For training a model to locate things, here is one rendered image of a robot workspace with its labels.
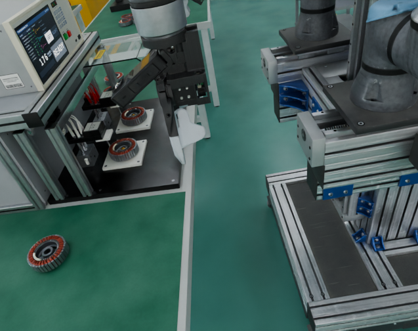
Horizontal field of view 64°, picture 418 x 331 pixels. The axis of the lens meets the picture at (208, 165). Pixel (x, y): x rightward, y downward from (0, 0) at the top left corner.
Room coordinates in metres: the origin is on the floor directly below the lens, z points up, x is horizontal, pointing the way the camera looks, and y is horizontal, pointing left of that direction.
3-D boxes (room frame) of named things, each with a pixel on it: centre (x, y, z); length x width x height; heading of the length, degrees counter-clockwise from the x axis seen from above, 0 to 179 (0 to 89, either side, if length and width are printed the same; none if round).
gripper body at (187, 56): (0.52, 0.02, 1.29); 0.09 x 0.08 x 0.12; 87
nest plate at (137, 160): (1.06, 0.30, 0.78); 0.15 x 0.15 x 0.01; 83
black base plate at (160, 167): (1.18, 0.30, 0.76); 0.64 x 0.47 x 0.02; 173
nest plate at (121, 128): (1.30, 0.27, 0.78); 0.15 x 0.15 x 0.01; 83
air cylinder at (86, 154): (1.08, 0.45, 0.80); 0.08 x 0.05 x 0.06; 173
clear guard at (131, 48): (1.38, 0.27, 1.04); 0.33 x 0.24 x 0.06; 83
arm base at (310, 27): (1.19, -0.49, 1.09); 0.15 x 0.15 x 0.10
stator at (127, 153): (1.06, 0.30, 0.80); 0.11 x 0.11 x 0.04
